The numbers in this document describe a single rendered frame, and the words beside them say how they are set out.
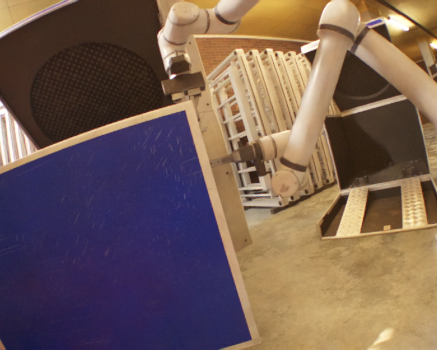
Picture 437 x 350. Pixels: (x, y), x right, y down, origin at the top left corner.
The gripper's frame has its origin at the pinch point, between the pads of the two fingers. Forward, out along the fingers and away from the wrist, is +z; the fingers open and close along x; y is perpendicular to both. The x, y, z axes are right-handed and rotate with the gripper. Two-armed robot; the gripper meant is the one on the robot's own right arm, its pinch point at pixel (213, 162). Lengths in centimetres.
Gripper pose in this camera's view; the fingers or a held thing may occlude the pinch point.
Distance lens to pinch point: 91.3
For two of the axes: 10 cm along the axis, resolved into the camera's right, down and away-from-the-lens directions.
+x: 1.0, 0.2, -9.9
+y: -2.7, -9.6, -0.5
